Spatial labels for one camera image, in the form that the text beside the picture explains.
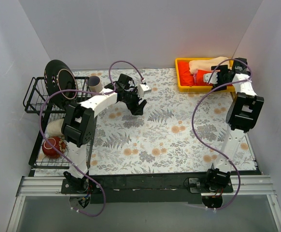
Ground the orange t shirt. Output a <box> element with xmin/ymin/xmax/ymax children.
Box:
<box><xmin>178</xmin><ymin>61</ymin><xmax>195</xmax><ymax>87</ymax></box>
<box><xmin>195</xmin><ymin>70</ymin><xmax>211</xmax><ymax>86</ymax></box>

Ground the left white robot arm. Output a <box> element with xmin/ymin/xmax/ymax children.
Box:
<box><xmin>61</xmin><ymin>74</ymin><xmax>152</xmax><ymax>193</ymax></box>

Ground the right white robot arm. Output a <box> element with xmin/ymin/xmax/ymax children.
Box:
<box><xmin>204</xmin><ymin>58</ymin><xmax>264</xmax><ymax>192</ymax></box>

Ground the rolled beige t shirt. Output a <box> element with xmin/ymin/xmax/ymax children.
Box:
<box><xmin>189</xmin><ymin>57</ymin><xmax>227</xmax><ymax>75</ymax></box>

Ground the rolled pink t shirt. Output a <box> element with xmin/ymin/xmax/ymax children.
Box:
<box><xmin>193</xmin><ymin>71</ymin><xmax>199</xmax><ymax>84</ymax></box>

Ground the purple rimmed mug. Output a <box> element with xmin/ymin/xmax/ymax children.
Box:
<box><xmin>87</xmin><ymin>76</ymin><xmax>103</xmax><ymax>93</ymax></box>

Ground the rolled orange t shirt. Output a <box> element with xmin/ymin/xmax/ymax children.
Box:
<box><xmin>178</xmin><ymin>61</ymin><xmax>195</xmax><ymax>87</ymax></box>

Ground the floral table mat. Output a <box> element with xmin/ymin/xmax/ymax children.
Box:
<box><xmin>31</xmin><ymin>68</ymin><xmax>259</xmax><ymax>176</ymax></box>

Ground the yellow plastic tray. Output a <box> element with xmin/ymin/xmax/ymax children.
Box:
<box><xmin>175</xmin><ymin>57</ymin><xmax>227</xmax><ymax>93</ymax></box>

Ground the black round plate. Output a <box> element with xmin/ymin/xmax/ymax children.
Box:
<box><xmin>44</xmin><ymin>59</ymin><xmax>78</xmax><ymax>110</ymax></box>

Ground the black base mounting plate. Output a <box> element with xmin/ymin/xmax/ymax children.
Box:
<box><xmin>60</xmin><ymin>172</ymin><xmax>234</xmax><ymax>205</ymax></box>

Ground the cream ceramic cup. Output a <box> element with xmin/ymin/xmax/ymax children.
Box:
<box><xmin>46</xmin><ymin>118</ymin><xmax>64</xmax><ymax>136</ymax></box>

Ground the red floral bowl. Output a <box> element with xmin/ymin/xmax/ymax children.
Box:
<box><xmin>42</xmin><ymin>136</ymin><xmax>67</xmax><ymax>159</ymax></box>

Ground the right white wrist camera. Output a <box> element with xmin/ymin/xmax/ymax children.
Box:
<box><xmin>203</xmin><ymin>72</ymin><xmax>218</xmax><ymax>85</ymax></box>

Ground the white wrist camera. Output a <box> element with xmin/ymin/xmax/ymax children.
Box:
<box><xmin>137</xmin><ymin>84</ymin><xmax>152</xmax><ymax>98</ymax></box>
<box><xmin>203</xmin><ymin>72</ymin><xmax>218</xmax><ymax>85</ymax></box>

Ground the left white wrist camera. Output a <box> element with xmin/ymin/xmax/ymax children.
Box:
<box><xmin>137</xmin><ymin>84</ymin><xmax>152</xmax><ymax>98</ymax></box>

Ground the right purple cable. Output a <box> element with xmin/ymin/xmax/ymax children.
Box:
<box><xmin>191</xmin><ymin>58</ymin><xmax>253</xmax><ymax>211</ymax></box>

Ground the purple cable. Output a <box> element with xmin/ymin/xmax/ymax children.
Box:
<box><xmin>39</xmin><ymin>60</ymin><xmax>146</xmax><ymax>217</ymax></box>
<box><xmin>191</xmin><ymin>58</ymin><xmax>253</xmax><ymax>211</ymax></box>

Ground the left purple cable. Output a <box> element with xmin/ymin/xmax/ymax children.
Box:
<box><xmin>39</xmin><ymin>60</ymin><xmax>146</xmax><ymax>217</ymax></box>

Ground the black wire dish rack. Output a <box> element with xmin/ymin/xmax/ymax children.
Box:
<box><xmin>23</xmin><ymin>76</ymin><xmax>97</xmax><ymax>169</ymax></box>

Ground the aluminium frame rail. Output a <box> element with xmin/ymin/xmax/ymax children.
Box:
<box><xmin>16</xmin><ymin>175</ymin><xmax>276</xmax><ymax>196</ymax></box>

